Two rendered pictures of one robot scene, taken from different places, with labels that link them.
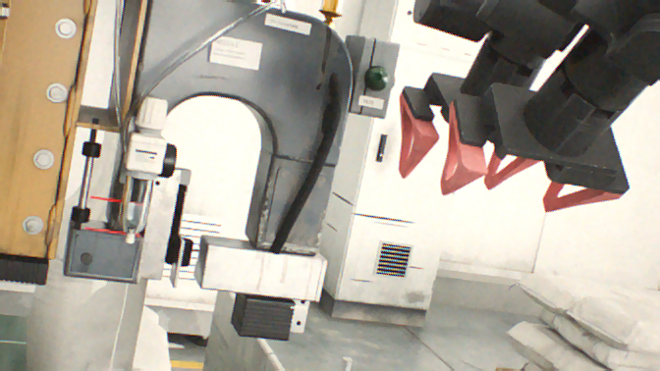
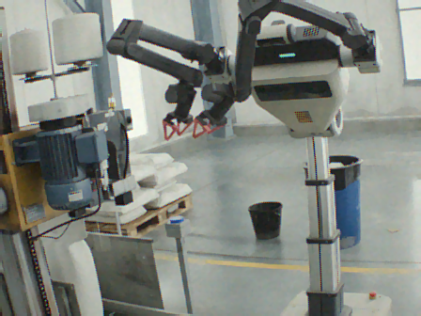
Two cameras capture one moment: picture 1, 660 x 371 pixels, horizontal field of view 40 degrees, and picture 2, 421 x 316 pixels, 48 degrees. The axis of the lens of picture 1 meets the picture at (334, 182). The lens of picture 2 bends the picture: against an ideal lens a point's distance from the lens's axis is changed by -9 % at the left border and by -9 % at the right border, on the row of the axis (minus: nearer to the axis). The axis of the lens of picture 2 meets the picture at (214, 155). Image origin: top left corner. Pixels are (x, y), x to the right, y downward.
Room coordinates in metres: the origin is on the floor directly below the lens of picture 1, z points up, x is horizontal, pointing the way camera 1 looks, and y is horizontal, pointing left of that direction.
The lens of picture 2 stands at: (-0.70, 1.08, 1.44)
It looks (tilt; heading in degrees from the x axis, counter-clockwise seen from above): 10 degrees down; 319
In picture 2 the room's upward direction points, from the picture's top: 7 degrees counter-clockwise
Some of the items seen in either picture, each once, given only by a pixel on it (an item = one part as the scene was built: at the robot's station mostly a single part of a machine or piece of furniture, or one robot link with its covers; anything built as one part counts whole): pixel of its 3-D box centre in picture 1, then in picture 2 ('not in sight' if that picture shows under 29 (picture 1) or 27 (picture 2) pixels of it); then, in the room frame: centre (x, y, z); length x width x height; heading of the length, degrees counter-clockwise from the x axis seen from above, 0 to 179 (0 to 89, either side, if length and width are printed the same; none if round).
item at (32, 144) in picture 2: not in sight; (36, 150); (0.83, 0.49, 1.27); 0.12 x 0.09 x 0.09; 109
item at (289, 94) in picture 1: (219, 104); (81, 146); (1.14, 0.16, 1.21); 0.30 x 0.25 x 0.30; 19
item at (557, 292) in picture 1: (600, 298); not in sight; (3.84, -1.24, 0.56); 0.66 x 0.43 x 0.15; 106
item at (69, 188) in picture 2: not in sight; (64, 167); (0.76, 0.42, 1.21); 0.15 x 0.15 x 0.25
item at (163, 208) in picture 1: (156, 223); not in sight; (1.00, 0.19, 1.08); 0.03 x 0.01 x 0.13; 109
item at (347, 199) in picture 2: not in sight; (335, 202); (1.56, -2.07, 0.32); 0.51 x 0.48 x 0.65; 109
